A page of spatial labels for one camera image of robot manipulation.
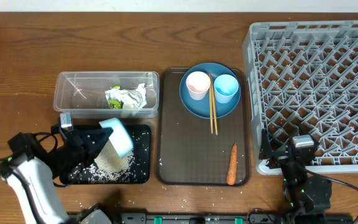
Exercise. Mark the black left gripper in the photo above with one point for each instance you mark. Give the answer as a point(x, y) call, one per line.
point(74, 139)

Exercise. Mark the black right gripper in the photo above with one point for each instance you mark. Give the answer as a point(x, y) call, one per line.
point(279, 158)

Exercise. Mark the light blue bowl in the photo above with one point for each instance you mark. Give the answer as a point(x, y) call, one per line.
point(120, 139)

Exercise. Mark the white rice heap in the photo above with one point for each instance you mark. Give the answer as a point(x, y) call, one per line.
point(108, 166)

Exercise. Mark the green white wrapper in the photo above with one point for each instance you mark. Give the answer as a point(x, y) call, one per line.
point(113, 102)

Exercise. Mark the white tissue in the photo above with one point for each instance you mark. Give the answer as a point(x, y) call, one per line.
point(134, 99)

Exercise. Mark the orange carrot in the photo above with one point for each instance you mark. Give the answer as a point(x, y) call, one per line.
point(232, 169)

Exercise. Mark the light blue cup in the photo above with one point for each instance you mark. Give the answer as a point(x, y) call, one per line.
point(225, 87)

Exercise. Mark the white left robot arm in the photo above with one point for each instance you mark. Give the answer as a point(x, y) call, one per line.
point(39, 158)

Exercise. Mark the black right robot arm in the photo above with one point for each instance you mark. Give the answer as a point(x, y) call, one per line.
point(309, 196)

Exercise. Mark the black waste tray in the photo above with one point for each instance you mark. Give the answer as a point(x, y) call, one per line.
point(140, 135)

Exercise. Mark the grey dishwasher rack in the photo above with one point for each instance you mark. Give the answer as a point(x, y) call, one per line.
point(304, 75)

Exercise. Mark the clear plastic bin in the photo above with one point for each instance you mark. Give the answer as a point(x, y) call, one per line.
point(82, 94)

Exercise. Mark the brown serving tray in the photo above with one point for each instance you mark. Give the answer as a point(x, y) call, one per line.
point(187, 152)

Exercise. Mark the dark blue plate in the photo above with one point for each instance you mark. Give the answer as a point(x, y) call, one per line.
point(200, 108)

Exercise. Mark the pink cup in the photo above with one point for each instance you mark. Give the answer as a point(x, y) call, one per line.
point(198, 84)

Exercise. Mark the wooden chopstick right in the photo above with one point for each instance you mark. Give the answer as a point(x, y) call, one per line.
point(215, 124)

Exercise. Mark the wooden chopstick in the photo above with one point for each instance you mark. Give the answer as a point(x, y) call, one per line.
point(210, 104)
point(215, 124)

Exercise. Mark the wooden chopstick left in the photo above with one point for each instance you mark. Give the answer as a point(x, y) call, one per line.
point(210, 104)

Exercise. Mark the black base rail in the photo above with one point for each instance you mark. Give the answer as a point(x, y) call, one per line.
point(100, 214)

